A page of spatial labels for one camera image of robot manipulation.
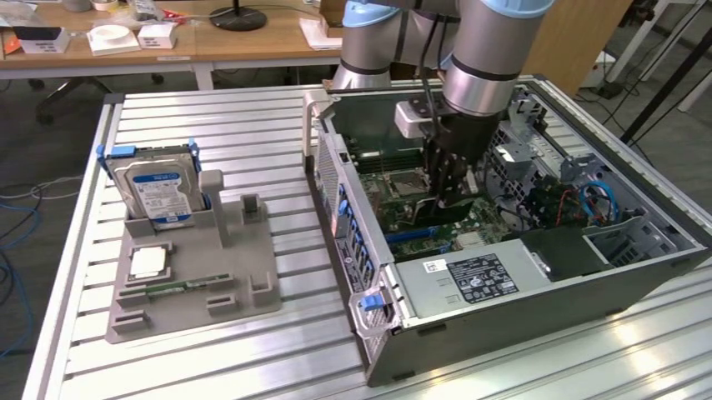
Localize silver chipset heatsink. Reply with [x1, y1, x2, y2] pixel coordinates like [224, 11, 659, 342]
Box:
[459, 232, 489, 251]

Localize small white carton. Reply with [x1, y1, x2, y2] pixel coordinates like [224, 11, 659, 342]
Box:
[137, 22, 179, 50]

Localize green RAM stick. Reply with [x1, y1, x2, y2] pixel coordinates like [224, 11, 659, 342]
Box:
[145, 277, 210, 295]

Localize black RAM slot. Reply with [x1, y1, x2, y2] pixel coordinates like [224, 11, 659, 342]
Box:
[358, 157, 424, 168]
[356, 148, 420, 160]
[360, 161, 425, 173]
[356, 152, 423, 164]

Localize grey plastic parts rack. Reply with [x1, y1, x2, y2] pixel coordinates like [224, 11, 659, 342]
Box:
[105, 168, 285, 345]

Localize blue floor cable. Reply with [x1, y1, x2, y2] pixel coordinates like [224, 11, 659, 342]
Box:
[0, 195, 43, 359]

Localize blue expansion slot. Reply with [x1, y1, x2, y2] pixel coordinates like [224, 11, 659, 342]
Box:
[388, 227, 437, 245]

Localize grey metal drive cage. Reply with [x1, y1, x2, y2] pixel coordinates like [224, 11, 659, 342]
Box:
[483, 120, 563, 201]

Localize wooden desk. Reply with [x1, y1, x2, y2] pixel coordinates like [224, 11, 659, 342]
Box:
[0, 0, 501, 80]

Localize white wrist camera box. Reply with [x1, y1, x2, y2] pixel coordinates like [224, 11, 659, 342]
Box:
[393, 99, 447, 138]

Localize brown cardboard box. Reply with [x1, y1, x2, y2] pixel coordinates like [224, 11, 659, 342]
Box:
[320, 0, 350, 28]

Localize grey metal disk bay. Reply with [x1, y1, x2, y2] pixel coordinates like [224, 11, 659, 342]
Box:
[583, 207, 683, 268]

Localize black tripod leg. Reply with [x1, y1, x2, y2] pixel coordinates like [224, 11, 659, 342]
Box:
[620, 41, 712, 143]

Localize blue wire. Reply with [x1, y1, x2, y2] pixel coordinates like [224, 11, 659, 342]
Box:
[578, 181, 623, 226]

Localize white square dish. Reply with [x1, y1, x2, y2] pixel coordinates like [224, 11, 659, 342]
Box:
[87, 23, 142, 58]

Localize black round lamp base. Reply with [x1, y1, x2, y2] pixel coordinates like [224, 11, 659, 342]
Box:
[210, 0, 269, 33]

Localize white box black lid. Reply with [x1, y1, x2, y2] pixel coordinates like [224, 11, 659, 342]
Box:
[14, 25, 71, 55]

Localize silver CPU chip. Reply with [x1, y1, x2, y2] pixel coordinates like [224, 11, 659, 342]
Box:
[129, 248, 170, 278]

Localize black open PC case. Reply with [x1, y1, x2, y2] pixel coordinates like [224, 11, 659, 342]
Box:
[302, 73, 712, 387]

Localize white floor cable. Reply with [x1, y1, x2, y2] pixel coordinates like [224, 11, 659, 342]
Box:
[0, 174, 85, 201]

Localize white paper stack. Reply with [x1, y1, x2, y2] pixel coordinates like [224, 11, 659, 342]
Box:
[298, 17, 344, 52]

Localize grey power supply unit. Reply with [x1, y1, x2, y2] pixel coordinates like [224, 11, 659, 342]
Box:
[396, 239, 552, 321]

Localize orange packet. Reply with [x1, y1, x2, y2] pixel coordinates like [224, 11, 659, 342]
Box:
[0, 32, 22, 59]

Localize white desk frame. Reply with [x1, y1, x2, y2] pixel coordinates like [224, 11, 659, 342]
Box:
[578, 0, 712, 113]

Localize CPU socket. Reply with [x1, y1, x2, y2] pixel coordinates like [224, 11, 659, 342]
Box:
[388, 171, 429, 197]

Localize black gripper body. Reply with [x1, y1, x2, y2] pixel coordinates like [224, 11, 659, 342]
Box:
[428, 111, 503, 167]

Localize hard disk with blue caddy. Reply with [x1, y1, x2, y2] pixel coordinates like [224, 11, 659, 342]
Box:
[94, 139, 210, 230]

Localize green motherboard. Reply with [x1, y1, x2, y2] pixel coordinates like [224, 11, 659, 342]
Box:
[354, 147, 523, 263]

